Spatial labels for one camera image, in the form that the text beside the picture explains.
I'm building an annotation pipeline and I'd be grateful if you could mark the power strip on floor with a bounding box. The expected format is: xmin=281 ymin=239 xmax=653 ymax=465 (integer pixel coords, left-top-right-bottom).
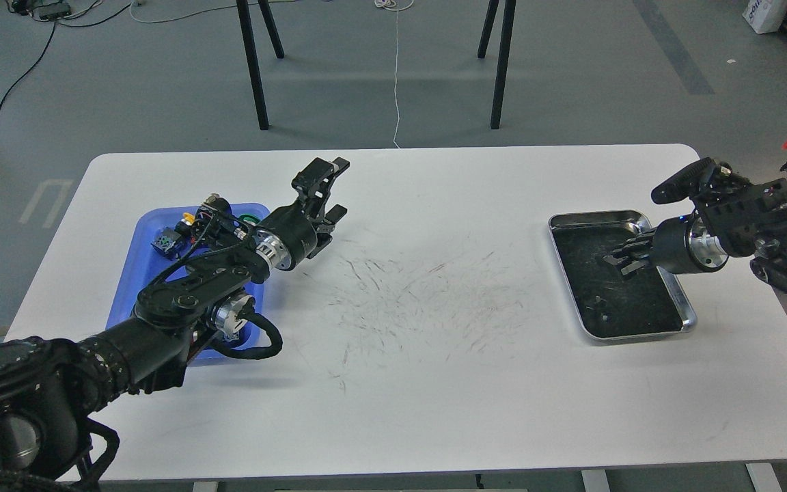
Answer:
xmin=29 ymin=1 xmax=72 ymax=22

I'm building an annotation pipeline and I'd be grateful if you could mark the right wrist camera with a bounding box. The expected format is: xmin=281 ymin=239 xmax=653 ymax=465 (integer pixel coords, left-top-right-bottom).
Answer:
xmin=650 ymin=158 xmax=719 ymax=204

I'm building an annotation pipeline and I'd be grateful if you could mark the black cable on floor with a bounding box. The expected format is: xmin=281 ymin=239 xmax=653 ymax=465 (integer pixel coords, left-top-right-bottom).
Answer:
xmin=0 ymin=0 xmax=135 ymax=167

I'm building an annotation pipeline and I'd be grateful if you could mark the white cable on floor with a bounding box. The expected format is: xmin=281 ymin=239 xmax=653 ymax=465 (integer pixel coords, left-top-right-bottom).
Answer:
xmin=374 ymin=0 xmax=416 ymax=149

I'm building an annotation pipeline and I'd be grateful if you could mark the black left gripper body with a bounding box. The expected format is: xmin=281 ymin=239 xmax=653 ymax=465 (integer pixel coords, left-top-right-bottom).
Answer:
xmin=254 ymin=202 xmax=326 ymax=271

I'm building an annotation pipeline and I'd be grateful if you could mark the black tripod right leg pair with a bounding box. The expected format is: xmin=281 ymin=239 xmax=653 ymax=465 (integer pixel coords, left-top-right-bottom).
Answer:
xmin=477 ymin=0 xmax=516 ymax=130

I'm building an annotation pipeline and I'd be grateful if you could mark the green push button switch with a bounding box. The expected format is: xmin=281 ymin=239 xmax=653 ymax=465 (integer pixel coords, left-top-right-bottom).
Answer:
xmin=238 ymin=214 xmax=260 ymax=227

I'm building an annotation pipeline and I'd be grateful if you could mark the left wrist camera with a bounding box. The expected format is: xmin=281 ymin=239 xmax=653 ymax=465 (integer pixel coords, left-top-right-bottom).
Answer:
xmin=191 ymin=193 xmax=245 ymax=248

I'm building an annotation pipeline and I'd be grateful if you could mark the metal tray with black mat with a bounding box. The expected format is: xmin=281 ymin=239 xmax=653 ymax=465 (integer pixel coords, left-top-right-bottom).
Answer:
xmin=549 ymin=210 xmax=698 ymax=343

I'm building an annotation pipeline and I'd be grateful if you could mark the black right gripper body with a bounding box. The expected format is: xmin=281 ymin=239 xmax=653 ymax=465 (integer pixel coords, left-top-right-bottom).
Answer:
xmin=650 ymin=215 xmax=698 ymax=275

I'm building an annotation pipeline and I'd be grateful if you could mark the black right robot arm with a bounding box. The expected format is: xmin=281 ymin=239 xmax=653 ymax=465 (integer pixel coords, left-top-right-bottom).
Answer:
xmin=602 ymin=158 xmax=787 ymax=294

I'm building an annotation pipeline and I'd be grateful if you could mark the blue plastic tray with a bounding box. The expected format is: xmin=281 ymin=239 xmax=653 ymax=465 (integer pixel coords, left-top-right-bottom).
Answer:
xmin=106 ymin=202 xmax=270 ymax=367

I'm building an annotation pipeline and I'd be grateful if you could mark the black tripod leg pair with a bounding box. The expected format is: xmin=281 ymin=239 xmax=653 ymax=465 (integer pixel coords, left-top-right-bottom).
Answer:
xmin=235 ymin=1 xmax=285 ymax=131
xmin=477 ymin=0 xmax=516 ymax=130

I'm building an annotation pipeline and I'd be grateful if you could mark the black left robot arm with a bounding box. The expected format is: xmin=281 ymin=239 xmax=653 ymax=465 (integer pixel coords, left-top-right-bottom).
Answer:
xmin=0 ymin=158 xmax=350 ymax=491

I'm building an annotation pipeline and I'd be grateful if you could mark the white cardboard box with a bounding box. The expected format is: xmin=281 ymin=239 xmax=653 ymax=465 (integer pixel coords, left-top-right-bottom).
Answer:
xmin=741 ymin=0 xmax=787 ymax=35

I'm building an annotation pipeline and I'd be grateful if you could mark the yellow push button switch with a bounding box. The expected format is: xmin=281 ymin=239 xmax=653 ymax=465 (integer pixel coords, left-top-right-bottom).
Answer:
xmin=150 ymin=213 xmax=209 ymax=260

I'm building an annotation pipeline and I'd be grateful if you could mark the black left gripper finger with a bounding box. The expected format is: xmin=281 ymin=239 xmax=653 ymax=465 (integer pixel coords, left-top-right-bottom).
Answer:
xmin=291 ymin=158 xmax=350 ymax=213
xmin=312 ymin=204 xmax=348 ymax=254

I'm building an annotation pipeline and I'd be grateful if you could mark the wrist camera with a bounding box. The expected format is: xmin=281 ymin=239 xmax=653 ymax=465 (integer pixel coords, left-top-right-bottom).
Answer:
xmin=650 ymin=158 xmax=719 ymax=204
xmin=191 ymin=193 xmax=245 ymax=248

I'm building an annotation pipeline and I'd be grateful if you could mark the black tripod left leg pair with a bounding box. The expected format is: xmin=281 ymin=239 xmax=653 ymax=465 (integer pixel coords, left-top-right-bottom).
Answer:
xmin=235 ymin=1 xmax=285 ymax=131

